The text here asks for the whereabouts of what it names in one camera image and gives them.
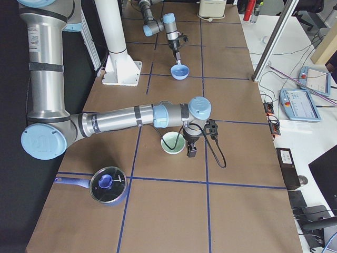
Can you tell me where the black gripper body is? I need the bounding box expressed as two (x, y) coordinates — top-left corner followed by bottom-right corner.
(183, 129), (200, 143)
(168, 38), (180, 52)

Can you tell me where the blue bowl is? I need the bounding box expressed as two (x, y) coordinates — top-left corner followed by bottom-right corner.
(170, 64), (190, 80)

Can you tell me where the green bowl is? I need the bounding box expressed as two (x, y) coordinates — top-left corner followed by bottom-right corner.
(161, 132), (185, 154)

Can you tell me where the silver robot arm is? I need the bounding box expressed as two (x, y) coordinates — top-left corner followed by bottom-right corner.
(18, 1), (216, 160)
(137, 0), (184, 64)

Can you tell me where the white toaster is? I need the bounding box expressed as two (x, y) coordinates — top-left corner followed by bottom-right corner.
(198, 0), (226, 18)

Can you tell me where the red bottle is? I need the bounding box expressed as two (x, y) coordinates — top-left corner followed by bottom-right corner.
(243, 0), (256, 22)

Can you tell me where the blue saucepan with glass lid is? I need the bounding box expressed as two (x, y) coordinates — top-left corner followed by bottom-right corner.
(54, 167), (129, 206)

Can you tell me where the black rectangular box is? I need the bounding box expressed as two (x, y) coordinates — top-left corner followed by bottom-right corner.
(275, 148), (301, 190)

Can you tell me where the near teach pendant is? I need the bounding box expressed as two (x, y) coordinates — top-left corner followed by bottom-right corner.
(279, 89), (321, 122)

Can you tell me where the teach pendant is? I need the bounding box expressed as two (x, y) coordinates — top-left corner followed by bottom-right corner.
(279, 89), (321, 122)
(299, 66), (331, 97)

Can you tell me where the black monitor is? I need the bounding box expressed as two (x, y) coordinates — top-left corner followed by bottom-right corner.
(309, 148), (336, 214)

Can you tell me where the far teach pendant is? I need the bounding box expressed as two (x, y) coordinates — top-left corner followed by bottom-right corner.
(299, 66), (331, 97)

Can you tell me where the black camera cable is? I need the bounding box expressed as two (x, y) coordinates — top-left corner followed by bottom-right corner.
(143, 123), (226, 168)

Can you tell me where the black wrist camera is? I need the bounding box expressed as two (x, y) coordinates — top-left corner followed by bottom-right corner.
(203, 119), (218, 141)
(180, 33), (189, 43)

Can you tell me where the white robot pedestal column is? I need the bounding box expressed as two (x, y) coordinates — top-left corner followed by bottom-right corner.
(95, 0), (142, 86)

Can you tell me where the aluminium frame post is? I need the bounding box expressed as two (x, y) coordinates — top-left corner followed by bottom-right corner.
(252, 0), (299, 82)

